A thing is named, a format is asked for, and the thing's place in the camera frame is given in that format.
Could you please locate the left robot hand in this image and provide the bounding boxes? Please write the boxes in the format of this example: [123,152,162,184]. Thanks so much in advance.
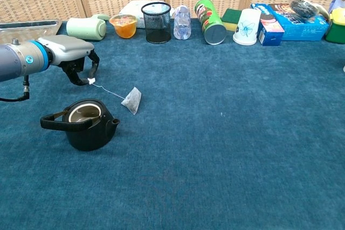
[36,34,100,87]

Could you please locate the tea bag with string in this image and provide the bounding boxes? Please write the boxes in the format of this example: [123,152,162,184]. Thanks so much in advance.
[87,78,142,115]

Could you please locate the black teapot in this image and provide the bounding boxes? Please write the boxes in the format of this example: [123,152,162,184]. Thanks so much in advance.
[40,98,121,152]

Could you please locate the pale green lint roller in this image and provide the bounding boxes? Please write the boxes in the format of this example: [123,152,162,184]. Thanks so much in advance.
[66,13,111,41]

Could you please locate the stainless steel tray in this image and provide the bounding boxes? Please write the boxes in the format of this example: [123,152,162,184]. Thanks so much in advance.
[0,19,63,45]

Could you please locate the orange jelly cup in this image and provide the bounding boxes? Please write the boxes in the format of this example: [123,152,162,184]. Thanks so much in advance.
[109,14,137,39]

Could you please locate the white wet wipes pack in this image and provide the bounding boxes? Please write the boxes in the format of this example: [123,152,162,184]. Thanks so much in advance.
[119,0,175,29]

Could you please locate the black mesh pen holder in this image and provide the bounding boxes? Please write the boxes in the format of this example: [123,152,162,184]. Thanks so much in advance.
[141,2,173,44]

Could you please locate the clear plastic water bottle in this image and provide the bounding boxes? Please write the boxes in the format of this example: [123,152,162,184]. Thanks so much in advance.
[173,4,192,40]

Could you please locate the green chips can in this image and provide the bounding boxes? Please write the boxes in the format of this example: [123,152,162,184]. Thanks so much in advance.
[195,0,227,45]

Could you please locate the green yellow sponge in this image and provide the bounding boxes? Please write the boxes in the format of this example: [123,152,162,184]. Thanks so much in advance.
[220,8,243,32]

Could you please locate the blue tablecloth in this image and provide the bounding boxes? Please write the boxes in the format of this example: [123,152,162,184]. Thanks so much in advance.
[0,18,345,230]

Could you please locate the white flower paper cup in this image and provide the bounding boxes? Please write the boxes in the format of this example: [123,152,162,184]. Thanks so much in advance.
[232,8,262,46]

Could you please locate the blue pink cookie box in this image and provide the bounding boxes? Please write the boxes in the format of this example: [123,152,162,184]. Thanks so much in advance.
[250,3,285,47]

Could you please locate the yellow lid green container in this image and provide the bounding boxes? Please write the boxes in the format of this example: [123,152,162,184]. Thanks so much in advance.
[325,8,345,44]

